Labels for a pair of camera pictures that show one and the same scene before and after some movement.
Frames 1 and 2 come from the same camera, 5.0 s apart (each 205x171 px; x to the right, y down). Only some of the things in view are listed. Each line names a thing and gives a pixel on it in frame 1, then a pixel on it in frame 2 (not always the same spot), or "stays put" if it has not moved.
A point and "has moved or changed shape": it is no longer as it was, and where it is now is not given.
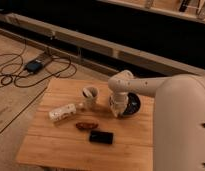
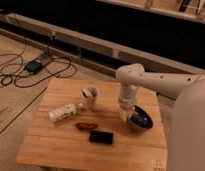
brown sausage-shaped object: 86,125 stays put
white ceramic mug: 90,96 stays put
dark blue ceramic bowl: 134,104 has moved or changed shape
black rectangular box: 101,137 stays put
